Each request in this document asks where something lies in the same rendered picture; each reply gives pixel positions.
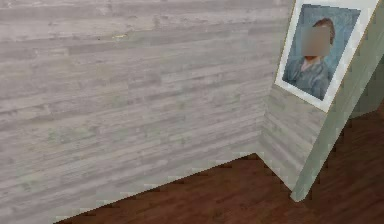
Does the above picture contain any white framed portrait painting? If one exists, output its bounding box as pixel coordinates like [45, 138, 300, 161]
[273, 0, 381, 114]

